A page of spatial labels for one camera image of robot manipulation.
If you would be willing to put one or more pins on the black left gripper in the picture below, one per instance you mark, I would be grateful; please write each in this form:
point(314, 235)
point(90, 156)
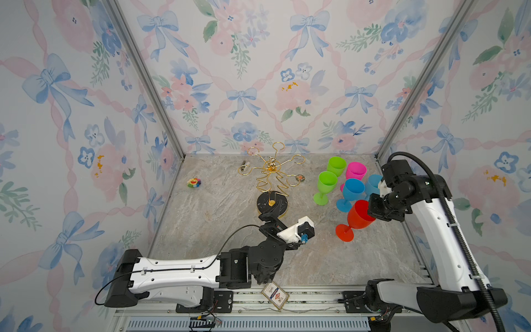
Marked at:
point(272, 228)

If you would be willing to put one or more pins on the gold wire glass rack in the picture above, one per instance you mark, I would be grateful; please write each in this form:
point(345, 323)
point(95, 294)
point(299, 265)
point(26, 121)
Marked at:
point(273, 182)

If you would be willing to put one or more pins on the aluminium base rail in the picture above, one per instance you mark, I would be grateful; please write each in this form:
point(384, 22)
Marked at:
point(308, 308)

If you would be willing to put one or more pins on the red wine glass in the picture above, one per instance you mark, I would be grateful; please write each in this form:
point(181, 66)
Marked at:
point(358, 218)

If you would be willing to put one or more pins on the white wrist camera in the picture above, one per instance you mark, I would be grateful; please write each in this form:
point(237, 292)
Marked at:
point(384, 190)
point(299, 233)

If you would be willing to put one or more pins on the lime green back wine glass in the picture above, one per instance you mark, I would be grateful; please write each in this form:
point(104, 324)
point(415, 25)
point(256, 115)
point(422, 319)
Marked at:
point(327, 182)

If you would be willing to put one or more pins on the blue back wine glass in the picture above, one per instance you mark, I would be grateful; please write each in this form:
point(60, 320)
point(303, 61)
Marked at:
point(353, 190)

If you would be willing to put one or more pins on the lime green wine glass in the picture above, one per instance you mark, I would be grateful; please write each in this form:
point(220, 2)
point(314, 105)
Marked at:
point(327, 182)
point(336, 165)

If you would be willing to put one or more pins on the left corner aluminium post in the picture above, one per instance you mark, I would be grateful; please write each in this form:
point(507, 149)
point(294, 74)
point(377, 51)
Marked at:
point(124, 32)

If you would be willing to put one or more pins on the diamond printed card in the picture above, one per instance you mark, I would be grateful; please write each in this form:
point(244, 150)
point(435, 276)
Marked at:
point(275, 295)

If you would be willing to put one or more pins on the colourful small toy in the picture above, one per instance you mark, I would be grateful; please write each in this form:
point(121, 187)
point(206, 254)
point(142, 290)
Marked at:
point(194, 183)

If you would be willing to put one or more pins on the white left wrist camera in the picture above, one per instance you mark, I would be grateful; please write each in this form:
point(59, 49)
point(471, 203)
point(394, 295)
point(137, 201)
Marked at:
point(299, 233)

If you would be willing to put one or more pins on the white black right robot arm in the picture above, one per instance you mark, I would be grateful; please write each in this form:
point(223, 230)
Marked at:
point(463, 291)

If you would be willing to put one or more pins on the small white grey device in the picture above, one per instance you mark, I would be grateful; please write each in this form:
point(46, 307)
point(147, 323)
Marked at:
point(245, 167)

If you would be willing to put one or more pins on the magenta wine glass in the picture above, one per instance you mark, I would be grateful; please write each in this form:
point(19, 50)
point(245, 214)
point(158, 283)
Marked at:
point(355, 170)

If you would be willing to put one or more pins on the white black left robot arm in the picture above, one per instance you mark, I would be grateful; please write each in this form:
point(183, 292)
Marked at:
point(192, 283)

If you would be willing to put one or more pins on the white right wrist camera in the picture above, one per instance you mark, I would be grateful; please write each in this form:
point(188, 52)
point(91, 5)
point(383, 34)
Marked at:
point(384, 190)

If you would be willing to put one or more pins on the corner aluminium post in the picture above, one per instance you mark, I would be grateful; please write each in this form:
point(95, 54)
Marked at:
point(124, 32)
point(454, 26)

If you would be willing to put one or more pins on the right corner aluminium post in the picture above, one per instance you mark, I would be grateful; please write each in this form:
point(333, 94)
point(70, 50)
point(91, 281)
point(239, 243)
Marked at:
point(454, 26)

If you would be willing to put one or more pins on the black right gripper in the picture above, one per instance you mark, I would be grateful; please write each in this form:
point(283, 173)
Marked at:
point(374, 211)

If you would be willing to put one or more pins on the light blue front wine glass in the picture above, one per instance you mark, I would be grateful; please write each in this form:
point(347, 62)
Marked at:
point(372, 186)

